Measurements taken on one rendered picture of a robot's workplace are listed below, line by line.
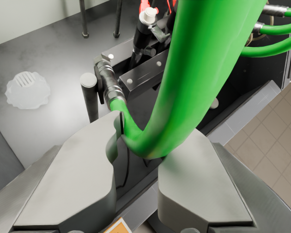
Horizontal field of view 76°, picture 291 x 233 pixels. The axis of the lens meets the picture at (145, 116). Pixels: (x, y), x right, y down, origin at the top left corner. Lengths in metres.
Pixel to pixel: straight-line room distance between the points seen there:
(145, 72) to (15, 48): 0.37
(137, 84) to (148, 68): 0.05
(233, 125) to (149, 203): 0.26
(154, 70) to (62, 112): 0.26
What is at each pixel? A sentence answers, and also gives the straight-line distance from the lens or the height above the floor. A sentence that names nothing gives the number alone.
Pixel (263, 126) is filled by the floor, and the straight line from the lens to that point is 1.92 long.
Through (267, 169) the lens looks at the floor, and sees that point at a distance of 1.86.
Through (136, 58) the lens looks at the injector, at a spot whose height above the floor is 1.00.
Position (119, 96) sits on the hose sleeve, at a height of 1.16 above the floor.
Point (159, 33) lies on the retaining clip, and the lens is 0.31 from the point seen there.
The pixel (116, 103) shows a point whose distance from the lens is 0.16.
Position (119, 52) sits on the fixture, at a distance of 0.41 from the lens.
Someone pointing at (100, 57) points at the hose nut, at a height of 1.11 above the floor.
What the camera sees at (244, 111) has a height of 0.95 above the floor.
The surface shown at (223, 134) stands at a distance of 0.46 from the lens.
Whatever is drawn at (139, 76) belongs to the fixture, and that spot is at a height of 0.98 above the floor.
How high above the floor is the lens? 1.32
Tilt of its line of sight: 70 degrees down
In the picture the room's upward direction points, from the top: 40 degrees clockwise
